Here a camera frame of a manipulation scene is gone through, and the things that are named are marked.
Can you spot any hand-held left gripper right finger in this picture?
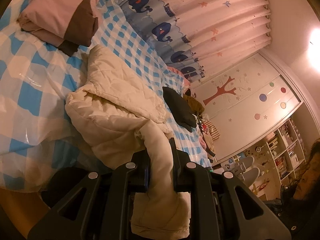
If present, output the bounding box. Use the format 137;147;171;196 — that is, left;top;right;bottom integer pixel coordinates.
169;137;293;240

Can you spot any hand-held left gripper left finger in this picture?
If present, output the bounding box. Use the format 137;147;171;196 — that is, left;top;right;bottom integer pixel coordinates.
27;152;150;240

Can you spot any white quilted jacket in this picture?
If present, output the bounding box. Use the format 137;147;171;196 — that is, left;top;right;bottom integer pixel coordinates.
65;45;192;239

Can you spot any striped cloth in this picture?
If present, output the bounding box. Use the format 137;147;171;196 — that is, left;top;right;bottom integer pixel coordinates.
201;120;222;143

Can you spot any black folded jacket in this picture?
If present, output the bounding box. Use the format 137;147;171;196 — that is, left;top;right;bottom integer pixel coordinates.
162;86;197;132

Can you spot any white chair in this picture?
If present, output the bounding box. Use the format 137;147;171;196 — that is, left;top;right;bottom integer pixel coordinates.
235;155;255;173
242;167;260;188

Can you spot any olive brown cloth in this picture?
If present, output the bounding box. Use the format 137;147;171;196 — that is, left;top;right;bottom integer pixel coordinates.
184;90;205;114

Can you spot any wardrobe with tree decals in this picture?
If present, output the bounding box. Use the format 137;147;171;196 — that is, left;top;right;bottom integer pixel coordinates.
194;52;304;162

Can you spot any pink blanket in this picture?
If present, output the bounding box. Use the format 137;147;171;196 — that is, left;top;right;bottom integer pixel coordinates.
167;66;192;90

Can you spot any white bookshelf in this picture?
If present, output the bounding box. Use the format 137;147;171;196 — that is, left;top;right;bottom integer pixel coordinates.
230;116;308;198

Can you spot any person's dark clothing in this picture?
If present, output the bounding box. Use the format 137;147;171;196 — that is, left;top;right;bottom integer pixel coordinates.
265;184;320;240

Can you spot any person's head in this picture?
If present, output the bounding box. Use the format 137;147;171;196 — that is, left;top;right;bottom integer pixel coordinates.
292;139;320;200

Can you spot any blue checkered bed cover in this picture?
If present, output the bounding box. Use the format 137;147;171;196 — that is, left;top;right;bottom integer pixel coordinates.
0;0;213;193

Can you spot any whale print curtain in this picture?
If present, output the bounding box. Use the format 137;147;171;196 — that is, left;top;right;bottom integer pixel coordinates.
116;0;273;82

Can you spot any pink and brown folded clothing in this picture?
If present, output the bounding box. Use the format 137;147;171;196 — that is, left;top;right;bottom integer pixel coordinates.
17;0;115;57

